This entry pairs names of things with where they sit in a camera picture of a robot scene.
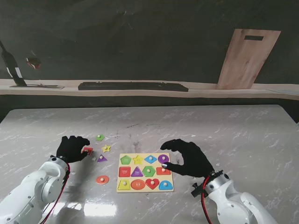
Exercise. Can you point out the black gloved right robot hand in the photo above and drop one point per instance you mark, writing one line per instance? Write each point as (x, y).
(196, 163)

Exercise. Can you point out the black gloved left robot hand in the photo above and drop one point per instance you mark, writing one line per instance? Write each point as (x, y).
(71, 149)

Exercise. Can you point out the red square puzzle piece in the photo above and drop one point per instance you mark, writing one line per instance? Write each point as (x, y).
(90, 150)

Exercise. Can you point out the purple circle puzzle piece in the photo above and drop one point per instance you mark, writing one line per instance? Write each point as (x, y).
(161, 159)

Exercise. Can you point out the blue semicircle puzzle piece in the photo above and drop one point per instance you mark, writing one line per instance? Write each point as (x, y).
(162, 186)

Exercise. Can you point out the blue diamond puzzle piece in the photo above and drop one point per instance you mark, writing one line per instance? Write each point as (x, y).
(148, 159)

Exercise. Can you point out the green hexagon puzzle piece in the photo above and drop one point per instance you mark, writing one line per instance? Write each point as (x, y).
(146, 172)

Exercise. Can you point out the red heart puzzle piece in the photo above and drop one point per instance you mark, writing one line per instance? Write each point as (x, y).
(150, 184)

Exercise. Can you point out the yellow wooden shape puzzle board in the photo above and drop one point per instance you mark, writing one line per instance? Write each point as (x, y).
(140, 177)

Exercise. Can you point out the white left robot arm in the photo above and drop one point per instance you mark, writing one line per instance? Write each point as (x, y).
(30, 191)

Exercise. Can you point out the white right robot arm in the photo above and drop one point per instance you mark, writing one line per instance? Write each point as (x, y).
(233, 205)

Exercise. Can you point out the green trapezoid puzzle piece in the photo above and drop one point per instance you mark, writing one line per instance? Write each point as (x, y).
(100, 138)

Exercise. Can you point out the purple triangle puzzle piece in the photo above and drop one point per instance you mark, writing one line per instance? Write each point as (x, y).
(101, 159)

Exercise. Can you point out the yellow star puzzle piece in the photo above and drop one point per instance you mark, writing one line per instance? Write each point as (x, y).
(106, 148)

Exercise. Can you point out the orange oval puzzle piece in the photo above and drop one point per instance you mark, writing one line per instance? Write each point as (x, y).
(104, 180)

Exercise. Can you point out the thin flat serving board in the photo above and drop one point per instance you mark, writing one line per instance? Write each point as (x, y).
(56, 87)

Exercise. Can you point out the wooden cutting board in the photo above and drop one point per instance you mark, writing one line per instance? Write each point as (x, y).
(245, 63)

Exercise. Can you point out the light wooden shelf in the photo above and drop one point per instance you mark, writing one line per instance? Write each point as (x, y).
(210, 93)

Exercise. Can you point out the long black tray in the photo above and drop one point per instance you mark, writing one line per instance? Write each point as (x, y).
(130, 86)

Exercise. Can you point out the red wine glass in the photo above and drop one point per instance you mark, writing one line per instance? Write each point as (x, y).
(33, 63)

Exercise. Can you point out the dark wine bottle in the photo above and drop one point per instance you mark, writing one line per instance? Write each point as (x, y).
(12, 67)

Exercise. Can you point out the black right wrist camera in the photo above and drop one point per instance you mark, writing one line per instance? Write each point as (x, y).
(197, 191)

